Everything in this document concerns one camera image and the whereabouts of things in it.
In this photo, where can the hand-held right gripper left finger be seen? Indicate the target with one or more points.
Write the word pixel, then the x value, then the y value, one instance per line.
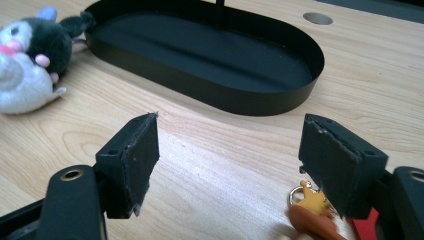
pixel 133 166

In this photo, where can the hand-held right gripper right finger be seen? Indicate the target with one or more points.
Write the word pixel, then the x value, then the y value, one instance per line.
pixel 336 166

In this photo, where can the grey and white plush toy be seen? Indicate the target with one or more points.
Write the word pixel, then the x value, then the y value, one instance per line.
pixel 30 66

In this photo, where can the black oval metal tray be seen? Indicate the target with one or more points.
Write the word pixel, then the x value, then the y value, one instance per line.
pixel 206 63

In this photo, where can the round grey table grommet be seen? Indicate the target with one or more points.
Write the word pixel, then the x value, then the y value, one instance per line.
pixel 317 18

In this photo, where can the black upright rod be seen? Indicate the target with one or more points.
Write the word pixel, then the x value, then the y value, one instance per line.
pixel 219 13

